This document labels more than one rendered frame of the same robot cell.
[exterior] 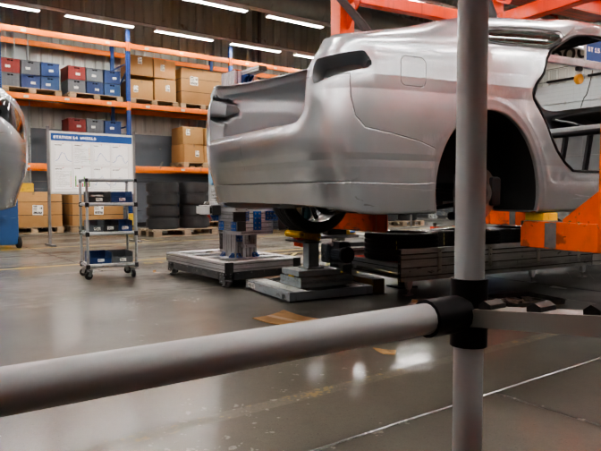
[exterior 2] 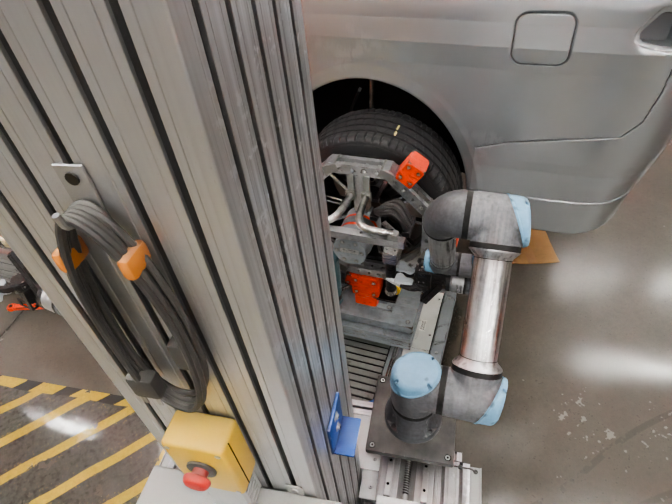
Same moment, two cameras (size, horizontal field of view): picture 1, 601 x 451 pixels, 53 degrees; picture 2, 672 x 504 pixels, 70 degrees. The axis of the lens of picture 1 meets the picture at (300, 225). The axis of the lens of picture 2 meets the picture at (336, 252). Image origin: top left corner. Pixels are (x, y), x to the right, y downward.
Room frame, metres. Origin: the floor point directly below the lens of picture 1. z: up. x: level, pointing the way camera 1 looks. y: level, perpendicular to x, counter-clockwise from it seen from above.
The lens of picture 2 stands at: (6.09, 1.06, 2.03)
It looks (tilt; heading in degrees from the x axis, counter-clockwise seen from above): 43 degrees down; 234
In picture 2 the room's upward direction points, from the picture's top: 7 degrees counter-clockwise
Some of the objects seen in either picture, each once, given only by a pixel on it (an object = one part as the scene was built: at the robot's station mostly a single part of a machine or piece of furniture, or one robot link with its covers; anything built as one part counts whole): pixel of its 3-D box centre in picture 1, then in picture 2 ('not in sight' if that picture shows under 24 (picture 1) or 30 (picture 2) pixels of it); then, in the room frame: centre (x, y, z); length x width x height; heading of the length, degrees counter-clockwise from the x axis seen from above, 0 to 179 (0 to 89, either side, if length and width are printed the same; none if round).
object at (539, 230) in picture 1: (565, 219); not in sight; (3.52, -1.56, 0.69); 0.52 x 0.17 x 0.35; 29
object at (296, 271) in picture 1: (310, 256); (379, 283); (5.01, -0.09, 0.32); 0.40 x 0.30 x 0.28; 119
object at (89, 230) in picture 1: (108, 227); not in sight; (6.13, 1.97, 0.50); 0.53 x 0.42 x 1.00; 119
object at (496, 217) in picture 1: (514, 208); not in sight; (6.27, -2.24, 0.69); 0.52 x 0.17 x 0.35; 29
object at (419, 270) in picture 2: not in sight; (432, 276); (5.20, 0.38, 0.86); 0.12 x 0.08 x 0.09; 123
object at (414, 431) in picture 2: not in sight; (413, 407); (5.60, 0.65, 0.87); 0.15 x 0.15 x 0.10
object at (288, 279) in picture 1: (316, 278); (370, 306); (5.03, -0.13, 0.13); 0.50 x 0.36 x 0.10; 119
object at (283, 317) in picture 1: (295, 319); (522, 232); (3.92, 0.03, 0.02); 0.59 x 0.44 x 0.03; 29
